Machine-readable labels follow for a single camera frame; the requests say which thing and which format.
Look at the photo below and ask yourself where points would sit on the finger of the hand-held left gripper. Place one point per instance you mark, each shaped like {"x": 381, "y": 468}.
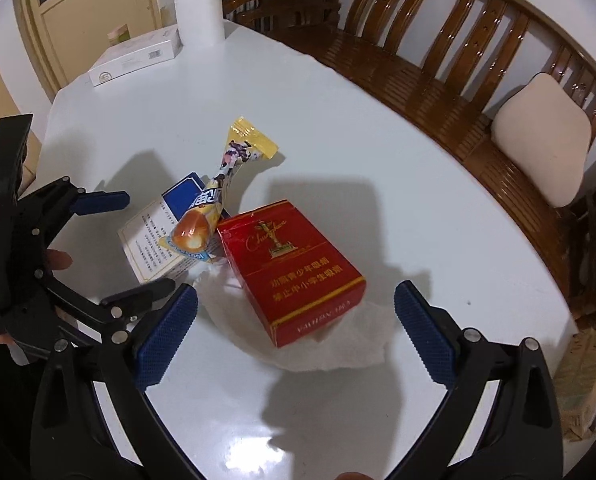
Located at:
{"x": 103, "y": 202}
{"x": 143, "y": 294}

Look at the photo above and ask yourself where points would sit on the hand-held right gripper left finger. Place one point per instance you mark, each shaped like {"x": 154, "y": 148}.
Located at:
{"x": 165, "y": 340}

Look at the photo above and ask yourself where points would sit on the beige cushion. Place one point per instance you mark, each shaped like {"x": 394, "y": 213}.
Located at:
{"x": 543, "y": 140}

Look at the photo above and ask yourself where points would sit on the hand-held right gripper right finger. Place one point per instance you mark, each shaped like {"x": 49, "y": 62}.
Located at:
{"x": 423, "y": 330}

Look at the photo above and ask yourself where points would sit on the small beige box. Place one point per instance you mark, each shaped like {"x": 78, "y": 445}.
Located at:
{"x": 119, "y": 35}

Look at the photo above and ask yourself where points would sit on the person's left hand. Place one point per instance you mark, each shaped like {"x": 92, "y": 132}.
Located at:
{"x": 59, "y": 260}

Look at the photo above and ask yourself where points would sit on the cream glazed door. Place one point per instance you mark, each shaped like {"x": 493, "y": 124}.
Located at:
{"x": 93, "y": 15}

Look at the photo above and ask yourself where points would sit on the white flat box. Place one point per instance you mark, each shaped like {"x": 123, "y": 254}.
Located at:
{"x": 135, "y": 57}

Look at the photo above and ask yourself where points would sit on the brown wooden bench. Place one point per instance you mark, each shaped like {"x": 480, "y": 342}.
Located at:
{"x": 403, "y": 75}

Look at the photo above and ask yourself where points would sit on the yellow snack wrapper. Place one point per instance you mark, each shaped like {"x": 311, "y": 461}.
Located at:
{"x": 240, "y": 152}

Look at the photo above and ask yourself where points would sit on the blue and white box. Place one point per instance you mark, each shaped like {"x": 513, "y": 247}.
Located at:
{"x": 150, "y": 245}

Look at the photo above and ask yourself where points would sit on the red cigarette box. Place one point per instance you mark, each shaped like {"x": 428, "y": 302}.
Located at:
{"x": 288, "y": 270}

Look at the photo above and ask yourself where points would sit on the white tissue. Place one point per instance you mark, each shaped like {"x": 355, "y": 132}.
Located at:
{"x": 338, "y": 350}

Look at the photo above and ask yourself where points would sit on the white paper towel roll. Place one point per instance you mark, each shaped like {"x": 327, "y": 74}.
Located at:
{"x": 198, "y": 15}

